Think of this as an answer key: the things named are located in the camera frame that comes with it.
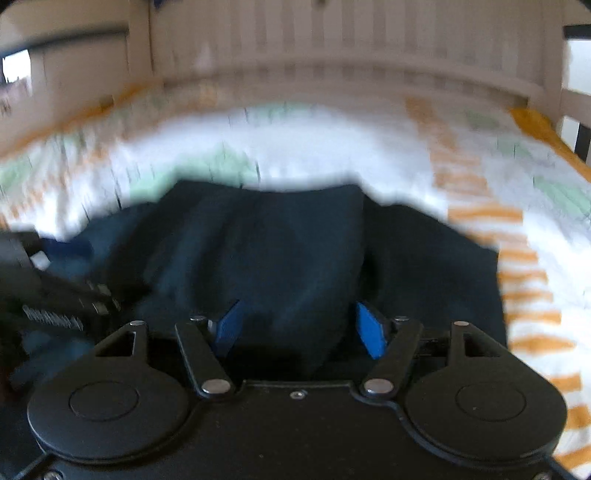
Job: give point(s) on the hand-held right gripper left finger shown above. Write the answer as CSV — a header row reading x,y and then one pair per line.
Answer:
x,y
228,328

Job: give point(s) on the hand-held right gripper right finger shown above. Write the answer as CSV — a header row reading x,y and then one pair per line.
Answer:
x,y
371,330

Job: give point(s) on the dark navy hoodie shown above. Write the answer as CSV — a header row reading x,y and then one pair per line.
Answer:
x,y
277,240

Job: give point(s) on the white leaf printed duvet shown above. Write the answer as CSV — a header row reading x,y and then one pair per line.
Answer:
x,y
461,166

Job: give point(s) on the orange bed sheet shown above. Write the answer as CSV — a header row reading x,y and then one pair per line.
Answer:
x,y
545,134

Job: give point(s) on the white wooden bed frame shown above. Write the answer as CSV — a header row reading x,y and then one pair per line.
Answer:
x,y
323,41

